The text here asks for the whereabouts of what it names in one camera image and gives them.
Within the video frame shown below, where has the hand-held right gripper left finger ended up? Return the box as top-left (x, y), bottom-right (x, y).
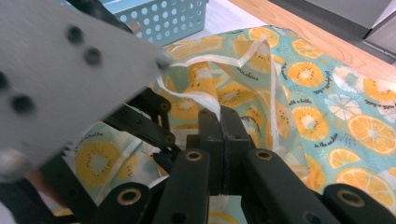
top-left (186, 107), bottom-right (226, 194)

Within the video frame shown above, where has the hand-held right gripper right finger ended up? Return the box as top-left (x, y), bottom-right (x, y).
top-left (223, 106), bottom-right (252, 194)

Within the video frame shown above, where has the light blue perforated plastic basket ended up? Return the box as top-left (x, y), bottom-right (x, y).
top-left (54, 0), bottom-right (209, 47)

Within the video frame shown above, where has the wooden table edge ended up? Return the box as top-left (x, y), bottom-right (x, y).
top-left (230, 0), bottom-right (396, 82)

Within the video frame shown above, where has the grey cabinet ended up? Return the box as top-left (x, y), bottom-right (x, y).
top-left (269, 0), bottom-right (396, 64)

